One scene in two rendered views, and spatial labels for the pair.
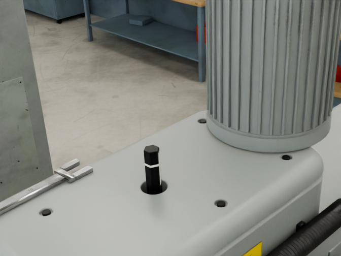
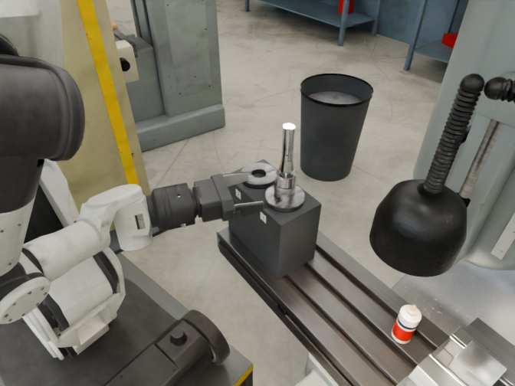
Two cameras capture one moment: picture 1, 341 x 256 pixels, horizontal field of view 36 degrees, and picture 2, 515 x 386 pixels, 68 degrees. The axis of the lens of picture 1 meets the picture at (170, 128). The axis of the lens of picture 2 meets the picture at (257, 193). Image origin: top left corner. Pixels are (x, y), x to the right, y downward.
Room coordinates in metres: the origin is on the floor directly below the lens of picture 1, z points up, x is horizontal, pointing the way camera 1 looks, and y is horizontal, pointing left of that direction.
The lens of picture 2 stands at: (0.22, 0.30, 1.68)
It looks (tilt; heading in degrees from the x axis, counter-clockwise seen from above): 40 degrees down; 5
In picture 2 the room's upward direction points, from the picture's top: straight up
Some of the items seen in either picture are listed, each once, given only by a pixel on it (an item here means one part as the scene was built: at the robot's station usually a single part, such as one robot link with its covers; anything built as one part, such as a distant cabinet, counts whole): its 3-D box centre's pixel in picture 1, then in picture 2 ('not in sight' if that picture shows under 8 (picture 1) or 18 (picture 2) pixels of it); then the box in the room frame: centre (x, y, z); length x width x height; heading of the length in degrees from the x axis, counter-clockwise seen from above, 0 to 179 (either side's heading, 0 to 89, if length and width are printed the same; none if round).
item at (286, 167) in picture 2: not in sight; (287, 150); (0.87, 0.30, 1.25); 0.03 x 0.03 x 0.11
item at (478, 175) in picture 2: not in sight; (476, 181); (0.53, 0.11, 1.45); 0.04 x 0.04 x 0.21; 42
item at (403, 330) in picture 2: not in sight; (407, 321); (0.66, 0.03, 0.99); 0.04 x 0.04 x 0.11
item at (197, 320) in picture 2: not in sight; (204, 337); (0.86, 0.53, 0.50); 0.20 x 0.05 x 0.20; 54
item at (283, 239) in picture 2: not in sight; (270, 215); (0.91, 0.33, 1.03); 0.22 x 0.12 x 0.20; 41
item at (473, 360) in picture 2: not in sight; (473, 371); (0.54, -0.03, 1.05); 0.06 x 0.05 x 0.06; 40
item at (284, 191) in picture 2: not in sight; (285, 185); (0.87, 0.30, 1.16); 0.05 x 0.05 x 0.06
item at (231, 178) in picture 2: not in sight; (234, 177); (0.88, 0.41, 1.17); 0.06 x 0.02 x 0.03; 113
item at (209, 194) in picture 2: not in sight; (199, 202); (0.79, 0.47, 1.16); 0.13 x 0.12 x 0.10; 23
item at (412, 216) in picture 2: not in sight; (421, 217); (0.45, 0.19, 1.46); 0.07 x 0.07 x 0.06
